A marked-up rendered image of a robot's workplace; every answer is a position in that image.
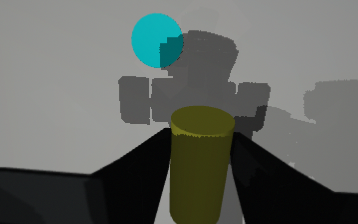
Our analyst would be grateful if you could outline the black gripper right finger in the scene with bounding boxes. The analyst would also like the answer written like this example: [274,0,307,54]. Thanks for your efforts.
[230,132,358,224]

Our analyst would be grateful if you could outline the cyan circle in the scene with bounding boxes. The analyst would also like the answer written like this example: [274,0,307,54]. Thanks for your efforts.
[131,13,183,68]

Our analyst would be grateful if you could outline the yellow cylinder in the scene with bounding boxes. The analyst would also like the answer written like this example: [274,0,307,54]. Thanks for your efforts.
[169,106,235,224]

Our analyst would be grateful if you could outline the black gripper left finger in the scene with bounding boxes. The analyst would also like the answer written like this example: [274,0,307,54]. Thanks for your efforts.
[0,128,172,224]

